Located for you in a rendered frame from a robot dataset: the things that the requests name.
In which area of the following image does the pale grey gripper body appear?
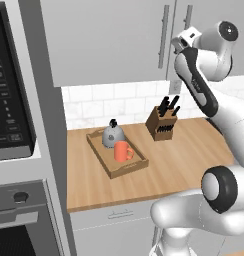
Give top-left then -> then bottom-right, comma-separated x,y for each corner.
170,35 -> 195,55

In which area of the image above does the wide grey cabinet door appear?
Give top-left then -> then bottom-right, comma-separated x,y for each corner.
39,0 -> 177,88

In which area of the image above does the grey kettle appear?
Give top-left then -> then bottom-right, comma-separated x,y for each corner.
101,118 -> 126,150

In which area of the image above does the orange mug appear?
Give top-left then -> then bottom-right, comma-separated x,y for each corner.
113,140 -> 135,164

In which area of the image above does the wooden tray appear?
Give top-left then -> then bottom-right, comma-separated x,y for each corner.
86,127 -> 150,180

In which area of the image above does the grey tall appliance cabinet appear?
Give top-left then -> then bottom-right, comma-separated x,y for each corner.
3,0 -> 78,256

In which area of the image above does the grey base cabinet door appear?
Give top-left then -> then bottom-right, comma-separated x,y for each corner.
71,223 -> 161,256

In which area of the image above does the wooden knife block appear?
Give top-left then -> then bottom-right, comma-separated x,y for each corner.
145,105 -> 180,142

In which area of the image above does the black microwave oven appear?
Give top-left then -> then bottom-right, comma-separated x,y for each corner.
0,0 -> 37,162

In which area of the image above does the grey drawer front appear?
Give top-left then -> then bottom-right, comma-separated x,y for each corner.
69,199 -> 162,232

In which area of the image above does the black oven knob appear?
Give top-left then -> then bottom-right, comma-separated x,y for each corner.
12,190 -> 30,205

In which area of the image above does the steel oven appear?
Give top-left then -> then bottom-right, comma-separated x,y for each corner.
0,178 -> 67,256

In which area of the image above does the long grey door handle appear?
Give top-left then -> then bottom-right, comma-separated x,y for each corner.
157,4 -> 171,70
182,4 -> 194,32

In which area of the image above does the white wall socket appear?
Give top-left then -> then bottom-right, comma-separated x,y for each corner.
170,79 -> 183,96

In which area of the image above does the black-handled knife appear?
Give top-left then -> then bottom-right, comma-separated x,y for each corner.
167,94 -> 181,113
159,95 -> 171,118
172,105 -> 182,118

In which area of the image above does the grey drawer handle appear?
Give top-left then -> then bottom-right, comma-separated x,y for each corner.
107,208 -> 135,220

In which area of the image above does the grey oven door handle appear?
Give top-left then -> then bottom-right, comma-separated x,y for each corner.
0,211 -> 39,230

